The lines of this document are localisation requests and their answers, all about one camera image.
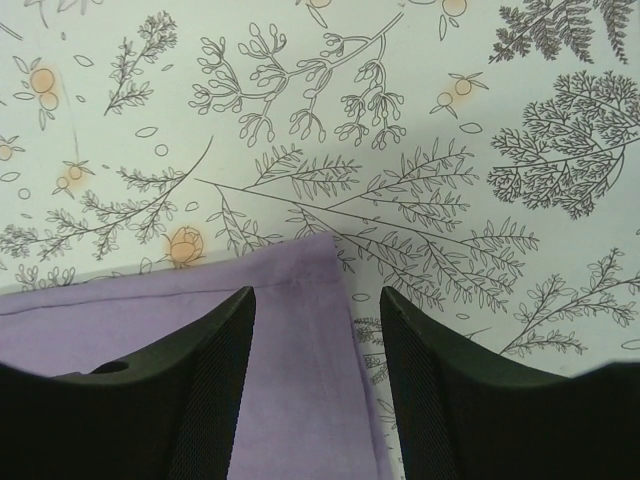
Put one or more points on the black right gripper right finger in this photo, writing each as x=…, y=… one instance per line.
x=465, y=412

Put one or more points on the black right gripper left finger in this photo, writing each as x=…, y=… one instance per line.
x=166, y=411

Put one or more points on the purple t shirt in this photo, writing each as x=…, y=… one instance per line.
x=308, y=409

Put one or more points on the floral patterned table mat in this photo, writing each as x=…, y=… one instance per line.
x=480, y=157

